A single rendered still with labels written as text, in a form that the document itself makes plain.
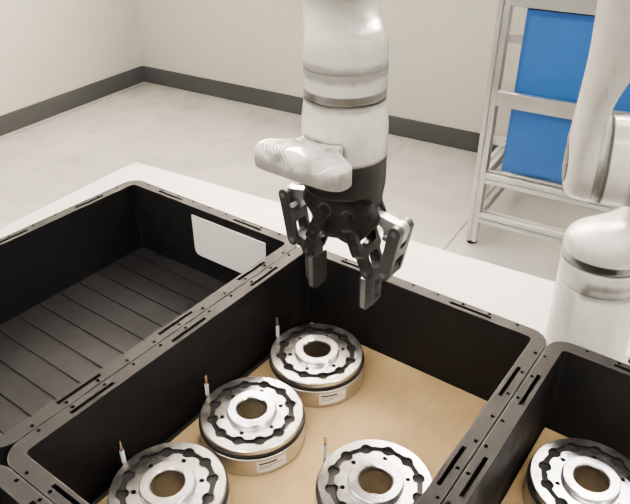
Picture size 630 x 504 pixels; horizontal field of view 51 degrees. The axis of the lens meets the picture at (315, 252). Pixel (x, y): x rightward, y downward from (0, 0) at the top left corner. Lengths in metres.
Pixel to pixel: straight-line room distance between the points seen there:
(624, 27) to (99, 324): 0.65
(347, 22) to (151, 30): 3.91
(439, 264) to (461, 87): 2.27
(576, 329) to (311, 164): 0.41
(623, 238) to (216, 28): 3.50
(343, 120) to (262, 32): 3.35
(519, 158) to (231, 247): 1.72
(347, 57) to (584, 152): 0.29
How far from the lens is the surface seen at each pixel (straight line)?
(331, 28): 0.54
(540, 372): 0.64
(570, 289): 0.80
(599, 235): 0.77
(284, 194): 0.64
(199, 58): 4.22
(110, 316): 0.88
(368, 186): 0.57
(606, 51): 0.67
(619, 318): 0.81
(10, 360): 0.85
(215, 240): 0.87
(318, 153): 0.54
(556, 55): 2.33
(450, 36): 3.37
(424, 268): 1.18
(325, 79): 0.53
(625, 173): 0.72
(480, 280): 1.16
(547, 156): 2.43
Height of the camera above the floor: 1.34
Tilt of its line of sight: 32 degrees down
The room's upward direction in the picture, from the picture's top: straight up
